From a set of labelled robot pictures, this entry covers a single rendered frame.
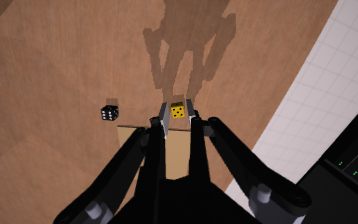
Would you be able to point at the black die with white pips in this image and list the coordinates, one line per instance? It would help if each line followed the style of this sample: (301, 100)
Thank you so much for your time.
(109, 112)

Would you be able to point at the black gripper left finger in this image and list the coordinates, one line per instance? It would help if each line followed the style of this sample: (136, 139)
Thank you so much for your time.
(99, 202)

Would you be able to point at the yellow die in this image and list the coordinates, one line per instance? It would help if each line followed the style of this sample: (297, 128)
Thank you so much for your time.
(177, 110)

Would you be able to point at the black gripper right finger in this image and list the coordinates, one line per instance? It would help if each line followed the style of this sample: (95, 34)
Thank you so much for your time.
(273, 199)

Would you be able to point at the tan flat mat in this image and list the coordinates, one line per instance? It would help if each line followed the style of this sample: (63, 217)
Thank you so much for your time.
(177, 147)

